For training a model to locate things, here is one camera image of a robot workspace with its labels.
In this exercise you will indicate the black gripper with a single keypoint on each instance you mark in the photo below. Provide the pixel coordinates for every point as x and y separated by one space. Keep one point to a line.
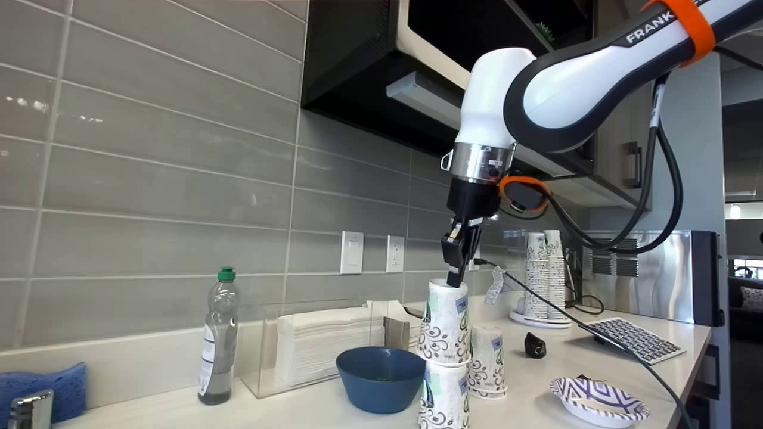
471 205

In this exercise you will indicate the patterned paper cup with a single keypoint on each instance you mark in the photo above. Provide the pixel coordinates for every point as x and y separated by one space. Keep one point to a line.
488 378
441 374
443 411
443 329

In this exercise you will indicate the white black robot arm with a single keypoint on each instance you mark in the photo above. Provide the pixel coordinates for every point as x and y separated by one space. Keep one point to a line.
556 101

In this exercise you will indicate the stack of paper cups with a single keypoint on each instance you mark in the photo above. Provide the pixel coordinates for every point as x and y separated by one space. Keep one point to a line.
544 286

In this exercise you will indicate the small black object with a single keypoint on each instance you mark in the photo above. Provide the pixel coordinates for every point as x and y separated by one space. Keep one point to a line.
534 347

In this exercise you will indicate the blue bowl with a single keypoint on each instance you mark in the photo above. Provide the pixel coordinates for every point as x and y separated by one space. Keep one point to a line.
379 379

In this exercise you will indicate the grey keyboard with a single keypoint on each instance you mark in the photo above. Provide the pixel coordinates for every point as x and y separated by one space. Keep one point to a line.
631 337

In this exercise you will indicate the black upper cabinet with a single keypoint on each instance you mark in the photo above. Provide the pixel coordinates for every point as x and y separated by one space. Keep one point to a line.
399 67

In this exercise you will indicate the blue patterned paper plate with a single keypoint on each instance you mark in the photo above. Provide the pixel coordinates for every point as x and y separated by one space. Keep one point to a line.
600 403

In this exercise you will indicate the clear napkin holder box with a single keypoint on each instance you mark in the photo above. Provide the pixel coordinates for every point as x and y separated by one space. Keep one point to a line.
297 352

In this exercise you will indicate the clear bottle green cap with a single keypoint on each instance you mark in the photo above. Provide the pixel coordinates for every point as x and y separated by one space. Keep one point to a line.
221 340

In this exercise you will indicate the white wall outlet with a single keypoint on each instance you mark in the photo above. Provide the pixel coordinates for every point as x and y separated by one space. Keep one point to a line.
352 251
393 253

